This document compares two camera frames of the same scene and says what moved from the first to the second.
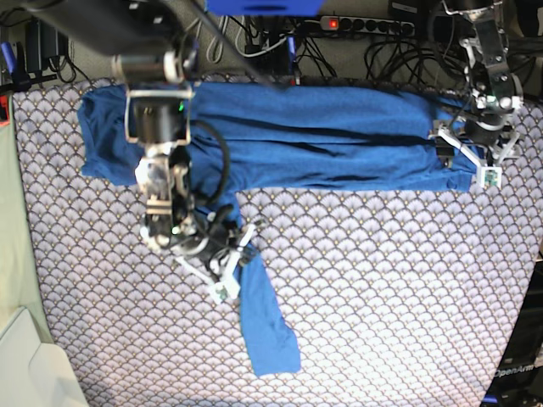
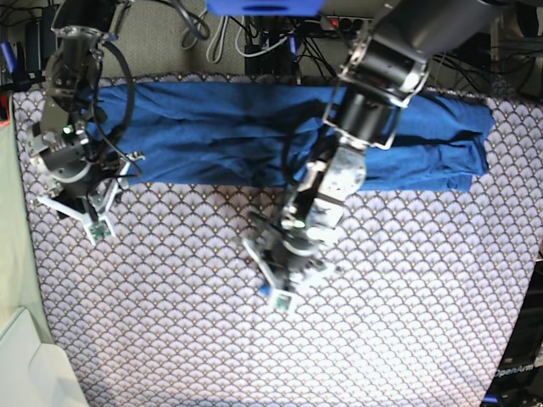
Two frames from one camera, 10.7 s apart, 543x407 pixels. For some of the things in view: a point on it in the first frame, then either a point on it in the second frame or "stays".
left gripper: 487,145 → 287,255
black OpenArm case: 518,381 stays
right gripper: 213,255 → 86,193
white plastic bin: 36,374 stays
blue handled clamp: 15,64 stays
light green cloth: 19,285 stays
